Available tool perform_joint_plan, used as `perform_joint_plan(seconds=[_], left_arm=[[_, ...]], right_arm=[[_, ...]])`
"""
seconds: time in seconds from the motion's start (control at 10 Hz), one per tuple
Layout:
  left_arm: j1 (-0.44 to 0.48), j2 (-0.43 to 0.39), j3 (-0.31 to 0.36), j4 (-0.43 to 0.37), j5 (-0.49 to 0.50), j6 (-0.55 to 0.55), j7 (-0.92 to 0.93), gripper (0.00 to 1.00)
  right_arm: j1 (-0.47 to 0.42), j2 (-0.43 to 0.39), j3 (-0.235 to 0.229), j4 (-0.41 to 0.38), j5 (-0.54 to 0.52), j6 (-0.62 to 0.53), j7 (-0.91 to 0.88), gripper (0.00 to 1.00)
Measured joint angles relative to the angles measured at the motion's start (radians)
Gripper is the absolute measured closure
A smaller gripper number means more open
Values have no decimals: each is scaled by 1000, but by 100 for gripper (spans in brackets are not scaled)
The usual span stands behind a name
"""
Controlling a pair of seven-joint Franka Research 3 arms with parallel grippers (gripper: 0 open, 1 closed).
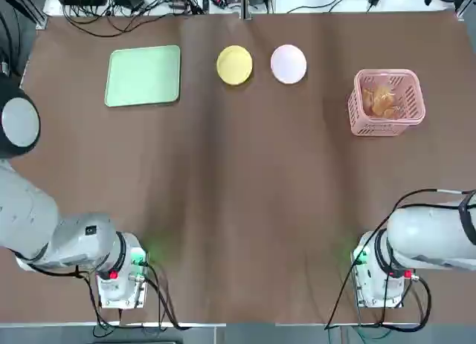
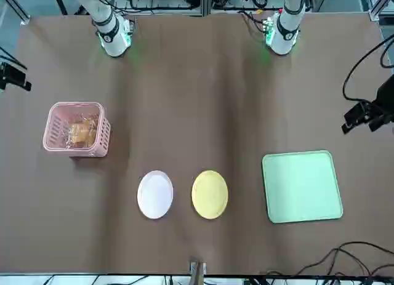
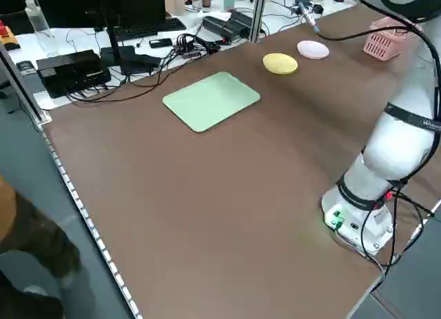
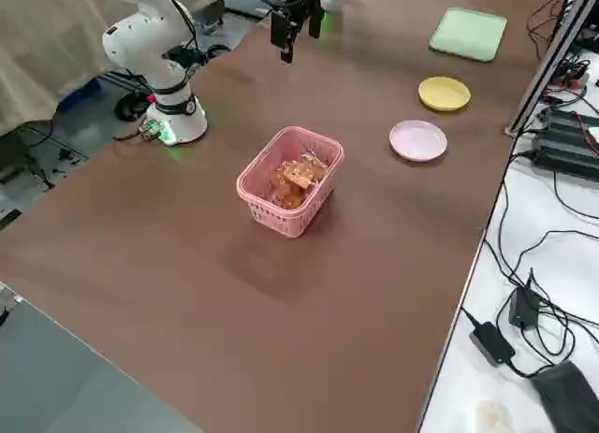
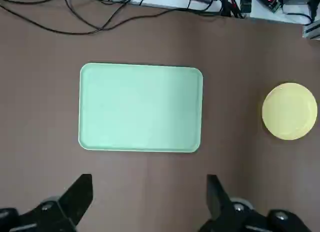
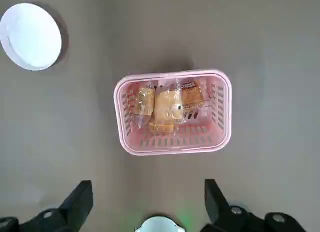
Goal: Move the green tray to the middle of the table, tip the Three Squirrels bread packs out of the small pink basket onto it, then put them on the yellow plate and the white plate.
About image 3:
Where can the green rectangular tray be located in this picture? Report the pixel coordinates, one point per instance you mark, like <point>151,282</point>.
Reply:
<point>210,102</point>

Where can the small pink slotted basket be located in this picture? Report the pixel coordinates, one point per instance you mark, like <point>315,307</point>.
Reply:
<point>379,47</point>

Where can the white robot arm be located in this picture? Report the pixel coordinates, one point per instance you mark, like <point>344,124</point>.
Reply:
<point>396,150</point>

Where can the yellow round plate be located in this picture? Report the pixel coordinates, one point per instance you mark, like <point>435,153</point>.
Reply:
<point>279,63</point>

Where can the white round plate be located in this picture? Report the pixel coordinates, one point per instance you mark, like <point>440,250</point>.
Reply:
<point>313,49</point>

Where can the black power adapter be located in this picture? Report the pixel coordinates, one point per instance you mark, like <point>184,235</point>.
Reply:
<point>144,62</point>

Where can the black power supply unit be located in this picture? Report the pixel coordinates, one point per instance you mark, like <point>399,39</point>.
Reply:
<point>220,28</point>
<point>243,19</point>

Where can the black phone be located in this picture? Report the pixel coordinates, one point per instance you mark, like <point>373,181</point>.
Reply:
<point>160,42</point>

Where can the black keyboard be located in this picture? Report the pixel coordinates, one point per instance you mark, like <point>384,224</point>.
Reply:
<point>148,28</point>

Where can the black monitor stand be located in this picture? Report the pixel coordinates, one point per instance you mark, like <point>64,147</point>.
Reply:
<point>115,50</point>

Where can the clear bottle teal cap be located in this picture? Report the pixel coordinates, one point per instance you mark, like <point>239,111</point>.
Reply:
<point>196,0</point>

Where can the brown cardboard box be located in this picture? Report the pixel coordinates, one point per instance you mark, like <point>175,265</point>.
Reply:
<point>175,2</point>

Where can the black dock box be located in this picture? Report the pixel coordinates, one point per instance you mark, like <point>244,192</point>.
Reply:
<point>72,71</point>

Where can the white desk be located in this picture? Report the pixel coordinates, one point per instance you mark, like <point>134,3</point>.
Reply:
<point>82,41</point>

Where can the person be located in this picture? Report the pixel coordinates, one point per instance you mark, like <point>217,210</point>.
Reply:
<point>31,229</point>

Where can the black computer monitor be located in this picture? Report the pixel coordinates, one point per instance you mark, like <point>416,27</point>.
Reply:
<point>69,5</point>

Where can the small black device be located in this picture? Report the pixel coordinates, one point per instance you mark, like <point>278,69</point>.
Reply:
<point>25,67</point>

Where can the clear plastic bottle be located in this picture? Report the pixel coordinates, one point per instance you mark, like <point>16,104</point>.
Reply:
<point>41,26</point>

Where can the yellow emergency stop box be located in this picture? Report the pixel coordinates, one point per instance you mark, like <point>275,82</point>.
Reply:
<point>7,36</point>

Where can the aluminium frame post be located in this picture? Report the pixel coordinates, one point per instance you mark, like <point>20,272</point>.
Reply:
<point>256,16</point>

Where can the silver table edge rail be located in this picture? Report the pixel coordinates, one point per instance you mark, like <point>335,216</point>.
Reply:
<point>86,222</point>

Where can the black wall plug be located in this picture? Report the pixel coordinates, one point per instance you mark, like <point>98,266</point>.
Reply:
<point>317,9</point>

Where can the aluminium frame rail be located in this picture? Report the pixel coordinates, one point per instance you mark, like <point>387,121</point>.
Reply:
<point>20,84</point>

